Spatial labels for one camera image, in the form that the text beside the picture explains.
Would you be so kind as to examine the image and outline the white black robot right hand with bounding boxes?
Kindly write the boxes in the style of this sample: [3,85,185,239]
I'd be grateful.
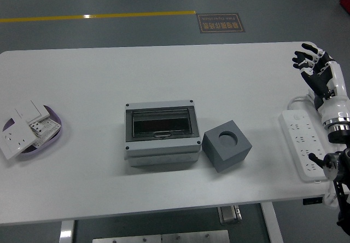
[291,43,350,126]

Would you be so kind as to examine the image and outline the grey electrical box with lid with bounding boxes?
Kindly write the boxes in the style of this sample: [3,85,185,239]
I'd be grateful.
[124,99,202,168]

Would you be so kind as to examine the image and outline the grey cube with round hole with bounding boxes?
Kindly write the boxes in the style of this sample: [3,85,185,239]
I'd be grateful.
[201,119,252,173]

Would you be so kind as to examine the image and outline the white power strip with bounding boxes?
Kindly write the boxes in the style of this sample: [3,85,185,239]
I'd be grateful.
[278,109,335,184]

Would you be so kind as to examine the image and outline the white power plug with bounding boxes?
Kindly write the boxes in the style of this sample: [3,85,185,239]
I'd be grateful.
[323,192,340,208]

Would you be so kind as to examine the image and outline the black table control panel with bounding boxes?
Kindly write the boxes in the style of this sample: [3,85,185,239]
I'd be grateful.
[302,197,323,206]

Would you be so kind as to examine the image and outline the brown floor sign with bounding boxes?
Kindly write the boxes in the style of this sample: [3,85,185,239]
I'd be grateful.
[196,13,246,34]

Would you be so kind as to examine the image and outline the white table leg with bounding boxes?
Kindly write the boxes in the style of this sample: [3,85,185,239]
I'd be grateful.
[259,202,284,243]
[59,220,75,243]

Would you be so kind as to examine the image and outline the yellow floor tape line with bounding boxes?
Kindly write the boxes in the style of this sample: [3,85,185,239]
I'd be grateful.
[0,9,196,24]

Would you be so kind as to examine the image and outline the purple tray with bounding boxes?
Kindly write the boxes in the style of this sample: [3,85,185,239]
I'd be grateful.
[2,105,64,160]

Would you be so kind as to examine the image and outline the white perforated socket insert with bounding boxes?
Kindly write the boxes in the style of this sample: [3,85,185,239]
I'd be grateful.
[34,117,61,148]

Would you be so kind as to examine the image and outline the small white socket module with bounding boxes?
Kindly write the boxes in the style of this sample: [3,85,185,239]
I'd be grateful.
[29,120,46,136]

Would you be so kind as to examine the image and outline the grey under-table bracket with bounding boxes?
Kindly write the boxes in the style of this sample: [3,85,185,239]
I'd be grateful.
[218,205,243,224]

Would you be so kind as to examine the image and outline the metal base plate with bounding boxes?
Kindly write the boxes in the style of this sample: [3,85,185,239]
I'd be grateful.
[92,229,230,243]

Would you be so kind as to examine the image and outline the white wall switch panel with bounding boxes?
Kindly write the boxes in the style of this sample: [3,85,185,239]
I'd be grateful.
[14,99,51,123]

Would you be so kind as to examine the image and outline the white wall socket panel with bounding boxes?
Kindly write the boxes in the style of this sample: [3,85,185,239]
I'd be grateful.
[0,118,36,160]

